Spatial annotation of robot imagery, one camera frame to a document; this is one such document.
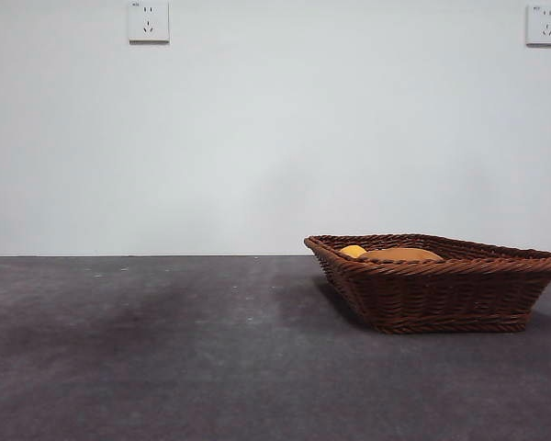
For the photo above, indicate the brown wicker basket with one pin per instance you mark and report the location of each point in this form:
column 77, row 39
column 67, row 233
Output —
column 441, row 294

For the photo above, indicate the yellow corn cob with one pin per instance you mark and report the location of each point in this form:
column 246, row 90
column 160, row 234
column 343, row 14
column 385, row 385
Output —
column 352, row 251

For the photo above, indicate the white wall socket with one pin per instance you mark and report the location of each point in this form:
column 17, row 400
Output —
column 149, row 23
column 545, row 26

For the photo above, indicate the brown potato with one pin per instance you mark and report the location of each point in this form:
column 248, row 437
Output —
column 404, row 255

